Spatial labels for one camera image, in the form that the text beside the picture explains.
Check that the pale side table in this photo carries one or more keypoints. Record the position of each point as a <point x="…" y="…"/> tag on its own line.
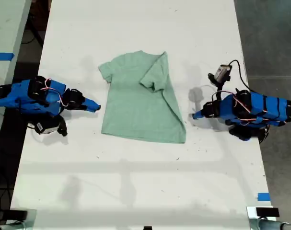
<point x="6" y="28"/>

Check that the metal corner bracket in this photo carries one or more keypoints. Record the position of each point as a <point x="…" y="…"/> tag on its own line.
<point x="250" y="213"/>

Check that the small black box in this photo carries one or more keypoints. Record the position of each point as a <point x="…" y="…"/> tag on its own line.
<point x="15" y="214"/>
<point x="267" y="211"/>

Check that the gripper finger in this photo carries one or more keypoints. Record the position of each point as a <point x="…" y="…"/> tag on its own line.
<point x="90" y="109"/>
<point x="201" y="112"/>
<point x="91" y="103"/>
<point x="202" y="116"/>

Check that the short blue tape strip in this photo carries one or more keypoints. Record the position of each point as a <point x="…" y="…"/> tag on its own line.
<point x="264" y="196"/>

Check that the pale green T-shirt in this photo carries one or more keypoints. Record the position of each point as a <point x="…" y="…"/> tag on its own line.
<point x="138" y="107"/>

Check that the gripper's black camera stalk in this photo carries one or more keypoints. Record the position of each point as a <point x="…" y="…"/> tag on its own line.
<point x="216" y="82"/>
<point x="62" y="127"/>

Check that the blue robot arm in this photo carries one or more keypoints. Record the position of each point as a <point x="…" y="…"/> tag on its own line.
<point x="23" y="95"/>
<point x="262" y="107"/>

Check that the long blue tape strip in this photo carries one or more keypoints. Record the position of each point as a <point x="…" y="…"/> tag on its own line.
<point x="2" y="56"/>

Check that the grey metal pipe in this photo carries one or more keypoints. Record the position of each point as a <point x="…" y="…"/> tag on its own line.
<point x="6" y="226"/>
<point x="272" y="225"/>

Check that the gripper's black camera box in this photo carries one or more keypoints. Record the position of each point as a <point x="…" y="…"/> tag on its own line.
<point x="45" y="127"/>
<point x="222" y="72"/>

